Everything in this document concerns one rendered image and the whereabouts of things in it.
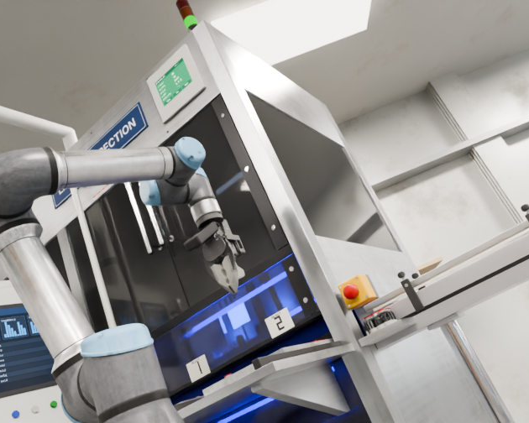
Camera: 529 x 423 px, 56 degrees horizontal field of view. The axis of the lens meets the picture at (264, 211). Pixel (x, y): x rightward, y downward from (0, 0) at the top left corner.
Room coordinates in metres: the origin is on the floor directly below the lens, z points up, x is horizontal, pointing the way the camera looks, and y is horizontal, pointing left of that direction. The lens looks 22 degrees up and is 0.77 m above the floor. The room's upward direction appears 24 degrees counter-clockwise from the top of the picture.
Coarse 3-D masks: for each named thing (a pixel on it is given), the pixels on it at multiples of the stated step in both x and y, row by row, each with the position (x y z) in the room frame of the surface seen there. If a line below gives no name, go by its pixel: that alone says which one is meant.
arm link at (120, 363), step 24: (96, 336) 0.79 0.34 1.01; (120, 336) 0.79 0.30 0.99; (144, 336) 0.83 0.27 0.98; (96, 360) 0.78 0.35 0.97; (120, 360) 0.78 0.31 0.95; (144, 360) 0.81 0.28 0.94; (96, 384) 0.79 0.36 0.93; (120, 384) 0.78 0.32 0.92; (144, 384) 0.80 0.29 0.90; (96, 408) 0.81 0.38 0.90
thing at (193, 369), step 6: (204, 354) 1.59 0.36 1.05; (198, 360) 1.60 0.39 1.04; (204, 360) 1.59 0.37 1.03; (186, 366) 1.62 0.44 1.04; (192, 366) 1.61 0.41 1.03; (204, 366) 1.59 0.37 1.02; (192, 372) 1.62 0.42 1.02; (198, 372) 1.61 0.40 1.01; (204, 372) 1.60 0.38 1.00; (210, 372) 1.59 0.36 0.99; (192, 378) 1.62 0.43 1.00; (198, 378) 1.61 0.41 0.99
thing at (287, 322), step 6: (282, 312) 1.45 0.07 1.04; (288, 312) 1.44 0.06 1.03; (270, 318) 1.47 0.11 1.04; (282, 318) 1.45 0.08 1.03; (288, 318) 1.44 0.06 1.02; (270, 324) 1.47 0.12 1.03; (282, 324) 1.45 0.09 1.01; (288, 324) 1.44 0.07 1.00; (270, 330) 1.47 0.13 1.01; (276, 330) 1.46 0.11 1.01; (282, 330) 1.46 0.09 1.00; (276, 336) 1.47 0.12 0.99
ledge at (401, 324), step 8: (400, 320) 1.31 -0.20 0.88; (408, 320) 1.36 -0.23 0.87; (384, 328) 1.33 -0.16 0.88; (392, 328) 1.33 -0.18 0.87; (400, 328) 1.33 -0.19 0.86; (368, 336) 1.36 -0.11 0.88; (376, 336) 1.35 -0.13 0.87; (384, 336) 1.35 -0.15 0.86; (360, 344) 1.37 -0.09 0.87; (368, 344) 1.39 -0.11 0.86
